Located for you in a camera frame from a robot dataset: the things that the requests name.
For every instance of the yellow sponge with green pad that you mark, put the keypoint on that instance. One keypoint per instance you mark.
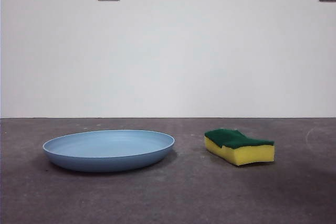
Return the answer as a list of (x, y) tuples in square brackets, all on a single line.
[(249, 154)]

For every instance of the blue round plate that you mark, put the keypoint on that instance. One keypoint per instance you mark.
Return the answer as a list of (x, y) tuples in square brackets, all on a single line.
[(105, 153)]

